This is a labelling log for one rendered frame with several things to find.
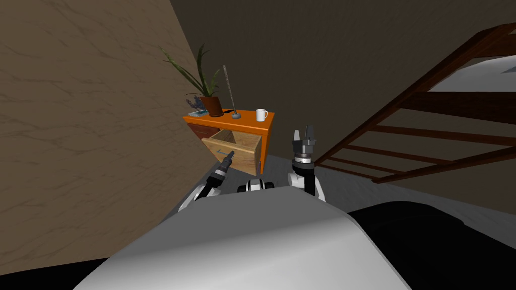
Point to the dark wooden bed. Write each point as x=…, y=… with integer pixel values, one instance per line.
x=443, y=100

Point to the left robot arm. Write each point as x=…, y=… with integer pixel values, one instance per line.
x=212, y=182

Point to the white mug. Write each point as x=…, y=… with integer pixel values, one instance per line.
x=261, y=115

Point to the brown drawer front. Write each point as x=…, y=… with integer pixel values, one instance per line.
x=201, y=130

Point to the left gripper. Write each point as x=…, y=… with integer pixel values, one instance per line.
x=229, y=158

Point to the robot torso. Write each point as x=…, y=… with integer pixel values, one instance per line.
x=250, y=241

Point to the grey rod on round base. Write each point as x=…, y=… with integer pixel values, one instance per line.
x=236, y=116

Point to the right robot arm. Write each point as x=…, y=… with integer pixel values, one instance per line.
x=309, y=183

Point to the purple flower sprig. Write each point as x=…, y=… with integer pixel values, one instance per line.
x=197, y=103

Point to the light wooden drawer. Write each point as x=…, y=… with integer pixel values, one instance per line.
x=246, y=159

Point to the green plant in brown pot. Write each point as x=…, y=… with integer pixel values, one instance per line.
x=212, y=105

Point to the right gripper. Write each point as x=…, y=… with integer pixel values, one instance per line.
x=304, y=147

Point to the orange nightstand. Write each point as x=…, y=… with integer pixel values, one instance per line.
x=267, y=139

